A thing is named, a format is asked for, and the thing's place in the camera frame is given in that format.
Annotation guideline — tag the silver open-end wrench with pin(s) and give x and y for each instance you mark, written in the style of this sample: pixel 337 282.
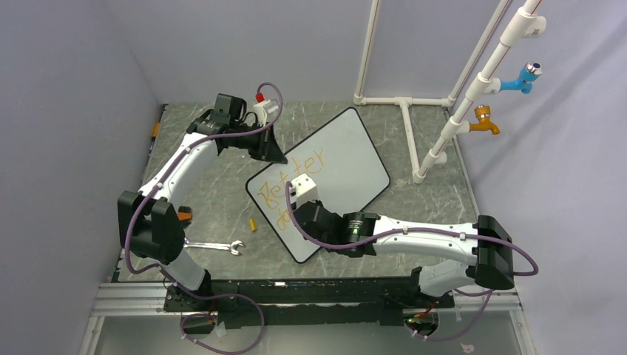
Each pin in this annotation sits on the silver open-end wrench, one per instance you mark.
pixel 233 247

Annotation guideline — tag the orange-tipped tool at edge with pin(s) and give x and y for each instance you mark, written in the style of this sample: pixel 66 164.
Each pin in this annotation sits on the orange-tipped tool at edge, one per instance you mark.
pixel 156 127

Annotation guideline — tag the white whiteboard black frame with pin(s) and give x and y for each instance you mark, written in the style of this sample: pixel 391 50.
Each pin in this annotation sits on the white whiteboard black frame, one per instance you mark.
pixel 344 163

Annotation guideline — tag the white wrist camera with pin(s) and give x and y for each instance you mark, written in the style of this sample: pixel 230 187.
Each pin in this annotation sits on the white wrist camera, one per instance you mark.
pixel 303 189
pixel 266 110

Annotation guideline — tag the orange brass faucet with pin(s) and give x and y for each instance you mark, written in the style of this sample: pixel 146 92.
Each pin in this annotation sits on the orange brass faucet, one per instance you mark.
pixel 483 114

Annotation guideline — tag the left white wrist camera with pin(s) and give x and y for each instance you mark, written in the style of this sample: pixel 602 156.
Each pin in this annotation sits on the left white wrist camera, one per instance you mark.
pixel 266 110

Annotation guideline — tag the black orange hex key set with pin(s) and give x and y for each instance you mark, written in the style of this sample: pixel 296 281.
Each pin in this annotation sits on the black orange hex key set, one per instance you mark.
pixel 185 214

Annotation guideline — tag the blue faucet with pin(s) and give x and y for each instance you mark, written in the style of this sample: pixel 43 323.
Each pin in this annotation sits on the blue faucet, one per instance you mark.
pixel 530 72

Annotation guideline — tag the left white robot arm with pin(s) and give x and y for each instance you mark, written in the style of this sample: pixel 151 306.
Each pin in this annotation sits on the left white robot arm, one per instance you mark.
pixel 151 232

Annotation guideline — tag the white pvc pipe frame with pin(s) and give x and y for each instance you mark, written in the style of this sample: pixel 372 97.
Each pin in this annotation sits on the white pvc pipe frame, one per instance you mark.
pixel 468 89

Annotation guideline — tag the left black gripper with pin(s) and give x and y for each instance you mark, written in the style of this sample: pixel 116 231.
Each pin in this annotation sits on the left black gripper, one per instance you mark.
pixel 268 148

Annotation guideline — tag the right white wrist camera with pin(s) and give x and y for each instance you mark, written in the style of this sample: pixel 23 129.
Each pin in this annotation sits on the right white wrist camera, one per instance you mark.
pixel 303 189

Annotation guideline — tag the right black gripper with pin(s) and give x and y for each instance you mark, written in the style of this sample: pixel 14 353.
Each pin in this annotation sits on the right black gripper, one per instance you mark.
pixel 316 202

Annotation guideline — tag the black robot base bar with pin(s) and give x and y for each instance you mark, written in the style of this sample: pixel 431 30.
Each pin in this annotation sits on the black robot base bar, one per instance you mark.
pixel 381 300

